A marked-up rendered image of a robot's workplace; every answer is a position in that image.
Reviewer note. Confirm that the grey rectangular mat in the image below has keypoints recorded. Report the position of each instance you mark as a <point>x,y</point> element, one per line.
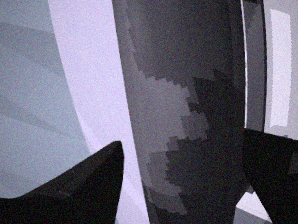
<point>243,217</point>

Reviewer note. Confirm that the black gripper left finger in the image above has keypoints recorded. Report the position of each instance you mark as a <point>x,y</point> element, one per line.
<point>86,194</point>

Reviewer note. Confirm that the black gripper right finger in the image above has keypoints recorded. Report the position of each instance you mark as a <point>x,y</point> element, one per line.
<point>270,163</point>

